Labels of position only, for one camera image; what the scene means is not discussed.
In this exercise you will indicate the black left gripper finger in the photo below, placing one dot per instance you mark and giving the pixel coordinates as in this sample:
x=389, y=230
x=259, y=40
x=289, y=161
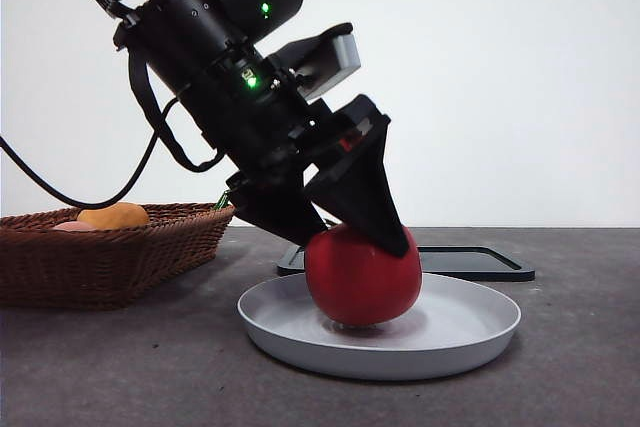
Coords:
x=365, y=187
x=275, y=207

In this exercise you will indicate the red tomato with green stem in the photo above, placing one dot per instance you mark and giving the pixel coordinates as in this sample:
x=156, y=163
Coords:
x=360, y=287

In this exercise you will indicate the green vegetable stem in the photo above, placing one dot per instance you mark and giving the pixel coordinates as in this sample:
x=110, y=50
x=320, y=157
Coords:
x=220, y=202

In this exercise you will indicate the black rectangular tray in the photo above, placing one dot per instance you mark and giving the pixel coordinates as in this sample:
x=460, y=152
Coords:
x=475, y=262

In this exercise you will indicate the pale grey round plate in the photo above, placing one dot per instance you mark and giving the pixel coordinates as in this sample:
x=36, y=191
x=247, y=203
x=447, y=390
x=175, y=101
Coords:
x=450, y=327

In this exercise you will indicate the brown wicker basket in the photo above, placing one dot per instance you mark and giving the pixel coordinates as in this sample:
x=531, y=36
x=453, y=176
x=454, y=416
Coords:
x=100, y=267

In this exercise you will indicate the pink vegetable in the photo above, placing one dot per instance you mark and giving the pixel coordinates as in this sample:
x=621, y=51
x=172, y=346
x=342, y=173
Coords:
x=75, y=226

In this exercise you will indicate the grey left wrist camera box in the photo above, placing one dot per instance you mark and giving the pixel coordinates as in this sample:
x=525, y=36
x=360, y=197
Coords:
x=335, y=59

